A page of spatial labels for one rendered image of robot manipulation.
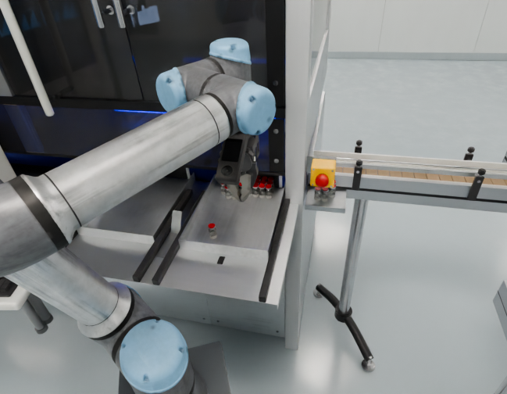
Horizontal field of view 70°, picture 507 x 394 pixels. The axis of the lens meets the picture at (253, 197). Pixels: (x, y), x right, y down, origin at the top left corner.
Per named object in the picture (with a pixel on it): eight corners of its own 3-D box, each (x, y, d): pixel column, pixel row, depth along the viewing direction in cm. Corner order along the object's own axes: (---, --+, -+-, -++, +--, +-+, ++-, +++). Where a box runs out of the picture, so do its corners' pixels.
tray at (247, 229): (215, 182, 131) (214, 174, 129) (286, 188, 126) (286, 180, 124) (180, 248, 105) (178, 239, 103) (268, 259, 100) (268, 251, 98)
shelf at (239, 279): (121, 177, 141) (119, 173, 140) (301, 195, 126) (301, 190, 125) (37, 270, 104) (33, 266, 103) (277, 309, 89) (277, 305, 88)
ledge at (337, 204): (308, 185, 130) (309, 180, 129) (346, 188, 128) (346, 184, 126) (304, 209, 120) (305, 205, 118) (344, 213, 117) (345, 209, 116)
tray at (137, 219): (131, 174, 139) (129, 166, 137) (195, 180, 133) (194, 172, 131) (78, 234, 112) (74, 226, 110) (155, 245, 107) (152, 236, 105)
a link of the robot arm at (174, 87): (186, 82, 56) (238, 64, 62) (147, 68, 62) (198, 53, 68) (194, 129, 60) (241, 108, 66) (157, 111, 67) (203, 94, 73)
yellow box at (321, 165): (312, 173, 118) (313, 155, 114) (334, 175, 117) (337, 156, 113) (309, 187, 113) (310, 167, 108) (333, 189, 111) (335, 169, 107)
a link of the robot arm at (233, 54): (196, 43, 67) (230, 34, 72) (204, 100, 74) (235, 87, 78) (224, 50, 62) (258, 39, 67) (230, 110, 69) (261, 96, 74)
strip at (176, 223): (176, 224, 114) (173, 209, 110) (184, 225, 113) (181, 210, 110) (156, 256, 103) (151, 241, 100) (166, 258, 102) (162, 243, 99)
